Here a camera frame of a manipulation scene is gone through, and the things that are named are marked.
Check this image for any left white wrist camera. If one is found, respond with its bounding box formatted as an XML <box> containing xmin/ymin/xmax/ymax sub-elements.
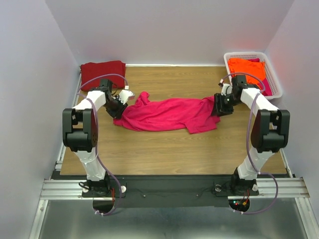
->
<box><xmin>118</xmin><ymin>85</ymin><xmax>135</xmax><ymax>104</ymax></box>

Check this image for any white plastic basket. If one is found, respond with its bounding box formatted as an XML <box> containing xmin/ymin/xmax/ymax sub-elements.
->
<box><xmin>224</xmin><ymin>52</ymin><xmax>283</xmax><ymax>100</ymax></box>

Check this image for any folded dark red t shirt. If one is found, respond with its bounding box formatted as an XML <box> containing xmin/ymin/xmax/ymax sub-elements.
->
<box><xmin>80</xmin><ymin>60</ymin><xmax>126</xmax><ymax>92</ymax></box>

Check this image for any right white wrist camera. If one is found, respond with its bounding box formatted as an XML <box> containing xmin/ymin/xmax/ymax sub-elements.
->
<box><xmin>218</xmin><ymin>79</ymin><xmax>232</xmax><ymax>96</ymax></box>

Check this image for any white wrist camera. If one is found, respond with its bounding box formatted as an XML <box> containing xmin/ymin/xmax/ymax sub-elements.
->
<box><xmin>218</xmin><ymin>79</ymin><xmax>232</xmax><ymax>96</ymax></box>
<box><xmin>118</xmin><ymin>85</ymin><xmax>135</xmax><ymax>104</ymax></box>

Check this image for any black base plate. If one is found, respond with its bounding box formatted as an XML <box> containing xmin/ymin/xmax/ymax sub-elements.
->
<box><xmin>82</xmin><ymin>175</ymin><xmax>260</xmax><ymax>209</ymax></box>

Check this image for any aluminium rail frame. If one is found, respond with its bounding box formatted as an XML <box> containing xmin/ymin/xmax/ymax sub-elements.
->
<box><xmin>28</xmin><ymin>67</ymin><xmax>319</xmax><ymax>239</ymax></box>

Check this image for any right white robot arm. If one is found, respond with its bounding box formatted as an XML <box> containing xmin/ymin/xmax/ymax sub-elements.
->
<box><xmin>211</xmin><ymin>73</ymin><xmax>290</xmax><ymax>194</ymax></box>

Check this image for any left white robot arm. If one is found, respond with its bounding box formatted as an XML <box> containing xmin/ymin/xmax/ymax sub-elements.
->
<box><xmin>62</xmin><ymin>79</ymin><xmax>135</xmax><ymax>197</ymax></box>

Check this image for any magenta t shirt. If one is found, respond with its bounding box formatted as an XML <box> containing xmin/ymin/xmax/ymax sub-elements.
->
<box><xmin>113</xmin><ymin>92</ymin><xmax>220</xmax><ymax>134</ymax></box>

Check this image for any orange t shirt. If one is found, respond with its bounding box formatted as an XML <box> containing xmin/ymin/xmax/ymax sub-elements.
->
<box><xmin>227</xmin><ymin>58</ymin><xmax>266</xmax><ymax>81</ymax></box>

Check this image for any dark pink t shirt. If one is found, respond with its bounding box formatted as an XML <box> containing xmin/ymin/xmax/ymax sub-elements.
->
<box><xmin>249</xmin><ymin>58</ymin><xmax>273</xmax><ymax>96</ymax></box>

